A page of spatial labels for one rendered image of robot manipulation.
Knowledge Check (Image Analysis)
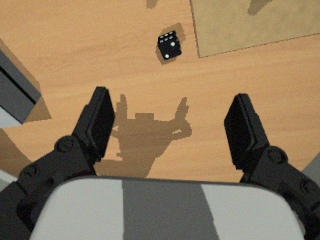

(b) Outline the tan square mat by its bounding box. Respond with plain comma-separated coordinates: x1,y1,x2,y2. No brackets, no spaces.
191,0,320,57

